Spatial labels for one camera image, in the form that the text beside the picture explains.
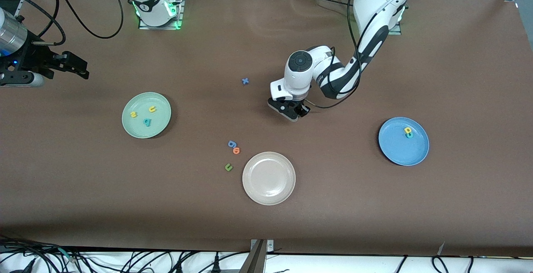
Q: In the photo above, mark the blue foam letter g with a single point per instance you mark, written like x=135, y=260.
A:
x=232, y=144

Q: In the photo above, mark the green foam letter u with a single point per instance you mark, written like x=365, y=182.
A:
x=228, y=167

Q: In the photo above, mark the black power plug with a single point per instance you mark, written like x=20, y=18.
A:
x=215, y=264

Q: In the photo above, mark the brown table cover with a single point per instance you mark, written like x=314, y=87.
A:
x=374, y=214

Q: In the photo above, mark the aluminium profile post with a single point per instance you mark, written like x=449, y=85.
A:
x=256, y=260

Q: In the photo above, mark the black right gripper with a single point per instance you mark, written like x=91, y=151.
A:
x=36, y=58

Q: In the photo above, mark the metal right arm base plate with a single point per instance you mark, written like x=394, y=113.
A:
x=160, y=27

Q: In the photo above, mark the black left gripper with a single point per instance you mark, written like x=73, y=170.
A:
x=300, y=108

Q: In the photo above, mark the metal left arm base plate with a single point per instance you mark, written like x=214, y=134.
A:
x=395, y=32

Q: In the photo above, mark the green plate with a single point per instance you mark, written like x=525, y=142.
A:
x=146, y=115

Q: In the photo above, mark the blue plate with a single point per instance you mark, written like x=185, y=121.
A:
x=403, y=141

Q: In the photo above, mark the beige plate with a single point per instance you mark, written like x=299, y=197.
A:
x=268, y=178

